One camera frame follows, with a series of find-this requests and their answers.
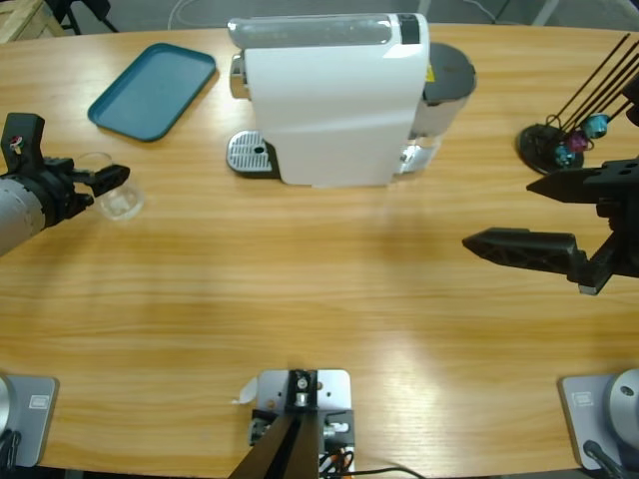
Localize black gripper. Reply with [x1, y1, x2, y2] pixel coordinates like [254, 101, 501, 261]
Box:
[37, 158, 132, 226]
[461, 158, 639, 296]

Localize clear glass cup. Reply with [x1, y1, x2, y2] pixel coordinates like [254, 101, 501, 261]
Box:
[74, 151, 146, 224]

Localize white capsule coffee machine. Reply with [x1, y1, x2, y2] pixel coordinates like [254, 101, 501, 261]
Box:
[227, 13, 478, 190]

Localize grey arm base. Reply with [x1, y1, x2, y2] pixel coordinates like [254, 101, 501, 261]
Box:
[0, 374, 60, 468]
[557, 368, 639, 470]

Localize black capsule holder with rods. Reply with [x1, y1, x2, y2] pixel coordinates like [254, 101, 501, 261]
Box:
[516, 33, 639, 176]

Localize teal plastic tray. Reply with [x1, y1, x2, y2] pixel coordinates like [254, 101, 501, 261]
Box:
[87, 42, 219, 144]

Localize wooden crate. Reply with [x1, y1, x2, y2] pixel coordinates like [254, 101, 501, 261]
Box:
[0, 0, 66, 45]

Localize grey metal furniture leg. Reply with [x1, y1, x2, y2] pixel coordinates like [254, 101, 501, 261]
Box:
[531, 0, 563, 26]

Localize white paper tag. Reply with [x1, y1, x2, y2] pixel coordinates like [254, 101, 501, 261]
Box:
[229, 377, 260, 406]

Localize white floor cable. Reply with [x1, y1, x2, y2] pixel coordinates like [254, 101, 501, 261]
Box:
[168, 0, 236, 31]

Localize black base cable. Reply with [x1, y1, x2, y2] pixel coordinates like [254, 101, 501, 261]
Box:
[0, 431, 22, 469]
[583, 440, 625, 479]

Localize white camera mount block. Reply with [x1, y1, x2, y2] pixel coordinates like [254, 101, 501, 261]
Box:
[249, 368, 356, 475]

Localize black mount cable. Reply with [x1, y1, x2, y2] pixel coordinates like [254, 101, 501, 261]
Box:
[348, 466, 425, 479]

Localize orange mount wires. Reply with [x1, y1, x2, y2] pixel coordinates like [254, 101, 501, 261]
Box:
[319, 446, 355, 474]

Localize black camera post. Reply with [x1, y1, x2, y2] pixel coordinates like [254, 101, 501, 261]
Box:
[229, 368, 320, 479]

